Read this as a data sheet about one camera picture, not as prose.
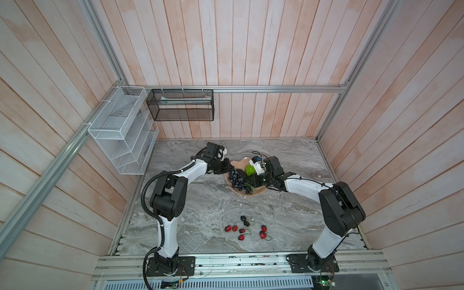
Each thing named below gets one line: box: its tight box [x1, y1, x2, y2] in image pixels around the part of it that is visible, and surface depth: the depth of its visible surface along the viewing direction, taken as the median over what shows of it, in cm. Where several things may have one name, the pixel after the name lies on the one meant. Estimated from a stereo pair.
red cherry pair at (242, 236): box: [238, 227, 252, 241], surface depth 82 cm
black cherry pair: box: [240, 215, 251, 227], surface depth 87 cm
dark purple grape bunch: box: [228, 167, 254, 195], surface depth 94 cm
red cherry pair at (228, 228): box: [224, 222, 239, 232], surface depth 85 cm
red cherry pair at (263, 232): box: [259, 224, 273, 242], surface depth 83 cm
